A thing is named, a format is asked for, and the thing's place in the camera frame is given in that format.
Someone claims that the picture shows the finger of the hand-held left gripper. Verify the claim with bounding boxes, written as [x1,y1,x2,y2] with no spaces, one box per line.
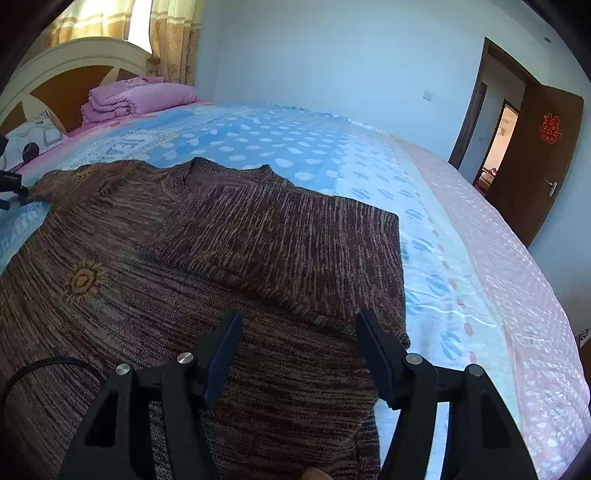
[0,171,29,209]

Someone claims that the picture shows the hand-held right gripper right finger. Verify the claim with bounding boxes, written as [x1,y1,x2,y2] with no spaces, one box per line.
[355,308,541,480]

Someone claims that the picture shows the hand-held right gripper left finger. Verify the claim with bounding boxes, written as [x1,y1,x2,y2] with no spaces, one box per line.
[58,308,244,480]

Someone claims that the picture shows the brown knit sweater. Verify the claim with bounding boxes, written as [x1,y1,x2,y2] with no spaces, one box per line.
[0,157,411,480]

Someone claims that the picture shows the printed white pillow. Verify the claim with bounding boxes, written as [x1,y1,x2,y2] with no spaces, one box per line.
[0,111,70,172]

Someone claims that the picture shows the cream wooden headboard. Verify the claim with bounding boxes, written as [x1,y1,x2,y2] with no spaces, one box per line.
[0,37,153,139]

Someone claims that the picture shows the pink folded blanket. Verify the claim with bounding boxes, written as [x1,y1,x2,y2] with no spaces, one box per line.
[81,76,199,124]

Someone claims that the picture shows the yellow patterned curtain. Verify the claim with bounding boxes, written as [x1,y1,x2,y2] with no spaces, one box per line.
[148,0,204,88]
[46,0,136,48]

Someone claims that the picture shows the blue polka dot bed sheet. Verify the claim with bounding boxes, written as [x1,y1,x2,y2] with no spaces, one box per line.
[0,99,591,480]

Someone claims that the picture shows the brown wooden door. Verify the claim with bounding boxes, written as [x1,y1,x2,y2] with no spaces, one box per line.
[485,83,585,247]

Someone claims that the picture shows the red paper door decoration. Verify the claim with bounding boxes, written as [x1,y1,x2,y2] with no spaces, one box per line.
[538,113,565,147]

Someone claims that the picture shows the black cable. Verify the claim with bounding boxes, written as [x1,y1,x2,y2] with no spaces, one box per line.
[0,357,109,409]

